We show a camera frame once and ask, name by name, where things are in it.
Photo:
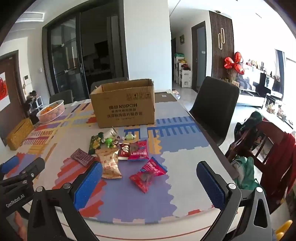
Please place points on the brown wooden door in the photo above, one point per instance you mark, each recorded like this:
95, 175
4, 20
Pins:
12, 92

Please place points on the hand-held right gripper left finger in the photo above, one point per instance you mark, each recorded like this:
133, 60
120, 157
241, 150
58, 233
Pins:
89, 183

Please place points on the flat screen television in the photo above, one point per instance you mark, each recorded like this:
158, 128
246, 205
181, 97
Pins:
251, 81

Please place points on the black piano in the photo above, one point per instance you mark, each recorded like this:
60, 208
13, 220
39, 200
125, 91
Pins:
274, 85

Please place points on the brown wooden chair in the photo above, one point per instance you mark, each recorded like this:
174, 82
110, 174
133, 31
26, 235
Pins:
256, 153

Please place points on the black glass sliding door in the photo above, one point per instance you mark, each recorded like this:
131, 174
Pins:
76, 53

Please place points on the white storage shelf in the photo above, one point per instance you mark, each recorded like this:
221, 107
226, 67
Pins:
183, 73

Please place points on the purple striped snack packet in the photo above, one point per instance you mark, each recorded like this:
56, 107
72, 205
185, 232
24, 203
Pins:
82, 157

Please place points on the dark clutter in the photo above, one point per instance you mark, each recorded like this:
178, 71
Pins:
32, 104

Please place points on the gold wall ornament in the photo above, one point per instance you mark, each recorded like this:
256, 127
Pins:
222, 38

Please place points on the grey chair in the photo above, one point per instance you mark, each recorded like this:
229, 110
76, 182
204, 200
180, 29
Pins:
61, 96

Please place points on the bright green foil candy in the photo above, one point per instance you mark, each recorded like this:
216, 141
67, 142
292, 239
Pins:
109, 142

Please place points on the pale green candy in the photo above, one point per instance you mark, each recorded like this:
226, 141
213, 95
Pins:
130, 137

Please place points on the dark red snack packet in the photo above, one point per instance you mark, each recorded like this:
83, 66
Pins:
123, 151

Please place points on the pile of oranges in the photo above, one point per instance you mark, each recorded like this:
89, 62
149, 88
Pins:
48, 108

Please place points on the person's left hand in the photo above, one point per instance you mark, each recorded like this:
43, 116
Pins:
19, 221

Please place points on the pink plastic basket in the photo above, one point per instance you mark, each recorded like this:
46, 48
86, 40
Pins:
49, 113

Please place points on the dark green bag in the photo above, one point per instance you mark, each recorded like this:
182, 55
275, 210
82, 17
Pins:
251, 122

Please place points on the red cloth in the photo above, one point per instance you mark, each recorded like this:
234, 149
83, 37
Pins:
283, 162

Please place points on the yellow plastic object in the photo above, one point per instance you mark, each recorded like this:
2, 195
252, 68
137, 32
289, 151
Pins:
284, 229

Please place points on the framed wall picture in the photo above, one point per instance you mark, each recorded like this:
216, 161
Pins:
182, 39

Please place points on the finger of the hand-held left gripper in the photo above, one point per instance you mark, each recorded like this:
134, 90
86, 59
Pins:
34, 166
9, 163

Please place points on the red door poster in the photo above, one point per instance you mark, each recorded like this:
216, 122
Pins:
3, 89

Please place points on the beige snack packet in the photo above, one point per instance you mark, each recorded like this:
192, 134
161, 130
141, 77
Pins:
110, 164

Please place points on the silver snack packet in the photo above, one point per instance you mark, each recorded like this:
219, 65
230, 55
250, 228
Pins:
111, 133

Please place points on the teal cloth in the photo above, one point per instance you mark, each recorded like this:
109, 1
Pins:
246, 172

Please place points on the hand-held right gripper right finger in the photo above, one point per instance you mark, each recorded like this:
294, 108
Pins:
211, 187

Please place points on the grey interior door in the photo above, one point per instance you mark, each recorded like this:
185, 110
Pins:
200, 55

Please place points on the brown cardboard box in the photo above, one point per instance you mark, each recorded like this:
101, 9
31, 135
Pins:
124, 104

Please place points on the black upholstered chair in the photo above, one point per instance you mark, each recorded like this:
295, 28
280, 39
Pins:
216, 106

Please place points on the green cracker packet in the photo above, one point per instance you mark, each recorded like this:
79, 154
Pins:
94, 144

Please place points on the red foil balloon bunch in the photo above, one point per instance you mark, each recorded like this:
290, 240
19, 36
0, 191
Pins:
234, 63

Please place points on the yellow woven tissue box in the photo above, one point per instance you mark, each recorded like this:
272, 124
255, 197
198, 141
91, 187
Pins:
19, 134

